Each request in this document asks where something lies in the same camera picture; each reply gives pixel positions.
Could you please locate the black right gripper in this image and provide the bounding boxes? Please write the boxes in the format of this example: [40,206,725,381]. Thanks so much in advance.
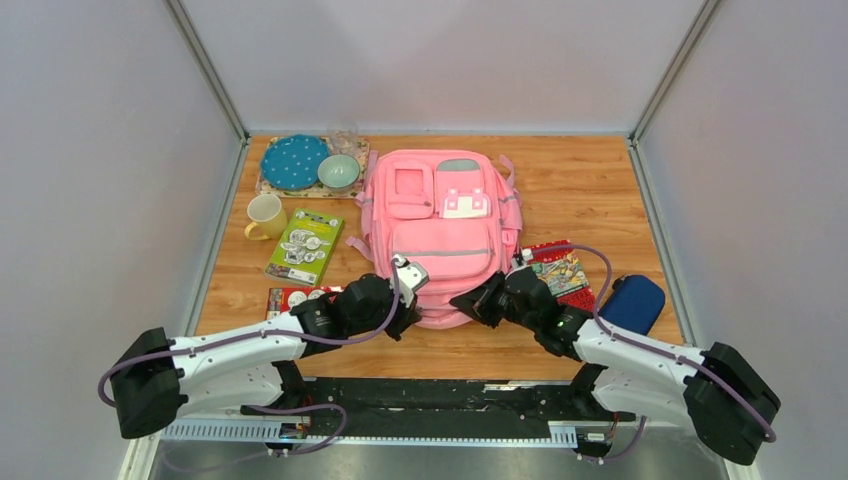
[451,270,539,333]

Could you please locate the green comic book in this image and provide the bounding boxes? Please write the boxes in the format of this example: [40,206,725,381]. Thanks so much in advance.
[264,208,344,286]

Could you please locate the red comic book white bubbles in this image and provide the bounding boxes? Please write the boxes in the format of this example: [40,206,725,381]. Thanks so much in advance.
[265,286,343,320]

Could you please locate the pink backpack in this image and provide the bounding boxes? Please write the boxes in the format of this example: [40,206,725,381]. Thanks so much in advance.
[346,149,523,330]

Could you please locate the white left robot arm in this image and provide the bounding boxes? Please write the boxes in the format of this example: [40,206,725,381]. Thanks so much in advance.
[97,266,429,439]

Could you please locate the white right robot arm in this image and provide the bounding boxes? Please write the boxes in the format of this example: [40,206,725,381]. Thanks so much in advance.
[450,268,781,465]

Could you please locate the red colourful treehouse book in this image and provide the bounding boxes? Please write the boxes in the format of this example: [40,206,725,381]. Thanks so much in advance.
[521,240,596,311]

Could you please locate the floral tray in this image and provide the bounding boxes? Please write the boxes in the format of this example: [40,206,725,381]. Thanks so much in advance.
[255,137,371,199]

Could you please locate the yellow mug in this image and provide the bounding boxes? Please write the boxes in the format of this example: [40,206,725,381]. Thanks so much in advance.
[244,194,288,241]

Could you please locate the light green bowl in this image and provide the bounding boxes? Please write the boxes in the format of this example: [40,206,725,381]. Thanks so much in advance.
[317,154,361,191]

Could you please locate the blue zip pencil case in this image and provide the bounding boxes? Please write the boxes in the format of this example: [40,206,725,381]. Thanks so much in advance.
[599,274,666,335]

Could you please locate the blue dotted plate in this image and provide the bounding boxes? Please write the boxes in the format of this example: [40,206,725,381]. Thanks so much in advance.
[260,134,331,191]

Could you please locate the clear drinking glass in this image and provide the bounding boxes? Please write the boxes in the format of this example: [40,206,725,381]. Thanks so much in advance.
[327,121,359,157]

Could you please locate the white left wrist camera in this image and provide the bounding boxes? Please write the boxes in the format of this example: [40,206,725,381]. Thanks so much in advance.
[390,254,429,303]

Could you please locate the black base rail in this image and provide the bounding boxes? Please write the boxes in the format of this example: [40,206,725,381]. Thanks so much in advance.
[241,377,635,442]

